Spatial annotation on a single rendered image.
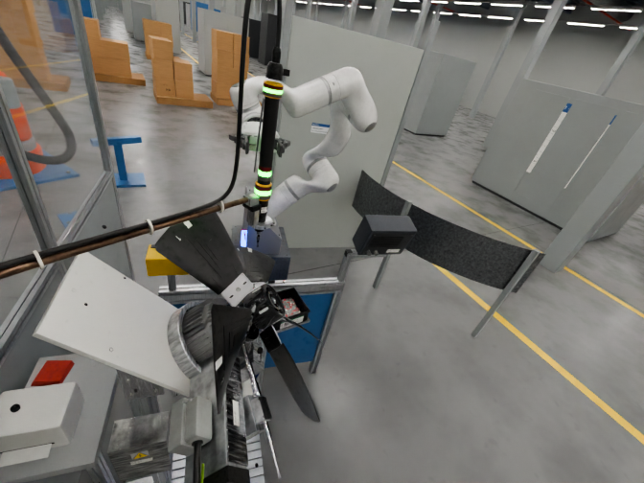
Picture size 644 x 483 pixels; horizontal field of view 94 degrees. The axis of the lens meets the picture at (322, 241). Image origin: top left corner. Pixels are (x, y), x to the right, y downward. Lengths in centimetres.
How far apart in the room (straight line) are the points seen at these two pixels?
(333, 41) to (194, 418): 246
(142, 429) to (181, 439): 38
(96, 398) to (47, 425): 17
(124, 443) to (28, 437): 22
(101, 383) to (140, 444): 24
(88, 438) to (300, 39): 244
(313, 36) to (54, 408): 245
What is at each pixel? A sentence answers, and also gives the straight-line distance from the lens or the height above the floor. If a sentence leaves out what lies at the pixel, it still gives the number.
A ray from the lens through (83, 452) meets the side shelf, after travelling 120.
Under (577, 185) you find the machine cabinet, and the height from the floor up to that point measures 77.
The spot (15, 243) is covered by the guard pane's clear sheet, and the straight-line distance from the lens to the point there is 137.
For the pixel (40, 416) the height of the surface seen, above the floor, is 97.
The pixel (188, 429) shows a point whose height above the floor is 115.
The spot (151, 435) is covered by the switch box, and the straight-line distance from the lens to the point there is 119.
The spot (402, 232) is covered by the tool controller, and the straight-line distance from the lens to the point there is 151.
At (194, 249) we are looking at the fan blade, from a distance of 88.
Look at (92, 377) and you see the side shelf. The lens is 131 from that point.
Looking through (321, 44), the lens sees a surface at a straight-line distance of 264.
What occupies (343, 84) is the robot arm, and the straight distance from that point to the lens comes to 112.
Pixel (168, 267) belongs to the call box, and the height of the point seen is 103.
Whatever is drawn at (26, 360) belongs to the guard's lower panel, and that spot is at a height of 85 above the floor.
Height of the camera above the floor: 191
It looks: 33 degrees down
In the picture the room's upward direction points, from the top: 14 degrees clockwise
